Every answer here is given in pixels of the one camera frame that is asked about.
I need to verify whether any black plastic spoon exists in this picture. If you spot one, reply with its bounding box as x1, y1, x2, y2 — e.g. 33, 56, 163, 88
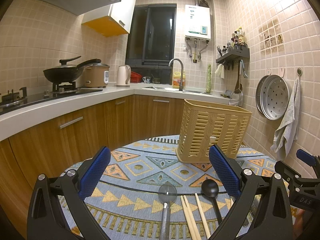
201, 179, 222, 225

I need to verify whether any clear plastic spoon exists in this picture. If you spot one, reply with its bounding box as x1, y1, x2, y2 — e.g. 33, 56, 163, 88
158, 182, 177, 240

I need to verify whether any chrome kitchen faucet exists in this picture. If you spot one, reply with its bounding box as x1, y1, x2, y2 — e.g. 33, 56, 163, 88
168, 58, 185, 92

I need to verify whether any grey hanging towel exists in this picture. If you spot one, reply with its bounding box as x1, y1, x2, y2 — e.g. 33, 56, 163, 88
270, 77, 301, 160

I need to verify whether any round metal steamer tray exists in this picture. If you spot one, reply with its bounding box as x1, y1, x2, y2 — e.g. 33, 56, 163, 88
255, 75, 290, 120

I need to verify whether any patterned blue tablecloth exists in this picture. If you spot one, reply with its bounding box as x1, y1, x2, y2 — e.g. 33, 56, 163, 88
58, 134, 298, 240

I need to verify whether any white countertop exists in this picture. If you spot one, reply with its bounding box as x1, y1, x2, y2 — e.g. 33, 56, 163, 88
1, 83, 235, 140

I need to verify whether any beige plastic utensil basket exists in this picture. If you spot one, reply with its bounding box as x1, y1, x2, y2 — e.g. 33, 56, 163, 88
176, 99, 252, 164

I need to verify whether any gas stove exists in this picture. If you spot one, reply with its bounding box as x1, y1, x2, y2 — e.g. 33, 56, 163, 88
1, 81, 103, 115

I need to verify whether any black wok with lid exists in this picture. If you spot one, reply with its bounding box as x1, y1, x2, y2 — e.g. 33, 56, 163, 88
43, 56, 101, 84

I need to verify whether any brown rice cooker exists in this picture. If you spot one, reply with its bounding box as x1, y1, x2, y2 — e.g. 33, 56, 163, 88
83, 63, 110, 88

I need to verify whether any yellow detergent bottle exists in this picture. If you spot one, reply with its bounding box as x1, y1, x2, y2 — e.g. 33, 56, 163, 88
172, 72, 185, 88

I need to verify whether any beige electric kettle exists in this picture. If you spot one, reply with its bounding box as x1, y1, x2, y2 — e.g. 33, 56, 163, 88
116, 65, 131, 87

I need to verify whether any red basket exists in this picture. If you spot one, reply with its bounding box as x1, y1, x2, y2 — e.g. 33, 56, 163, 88
130, 72, 143, 83

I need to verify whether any white gas water heater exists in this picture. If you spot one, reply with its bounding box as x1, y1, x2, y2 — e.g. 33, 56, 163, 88
183, 4, 211, 41

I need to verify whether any dark window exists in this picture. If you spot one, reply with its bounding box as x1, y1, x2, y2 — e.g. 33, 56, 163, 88
125, 3, 177, 68

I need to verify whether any black wall spice shelf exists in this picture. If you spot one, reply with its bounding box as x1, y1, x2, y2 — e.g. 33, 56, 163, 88
216, 48, 250, 67

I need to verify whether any white wall cabinet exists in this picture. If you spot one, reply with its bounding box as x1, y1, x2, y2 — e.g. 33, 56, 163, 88
82, 0, 136, 37

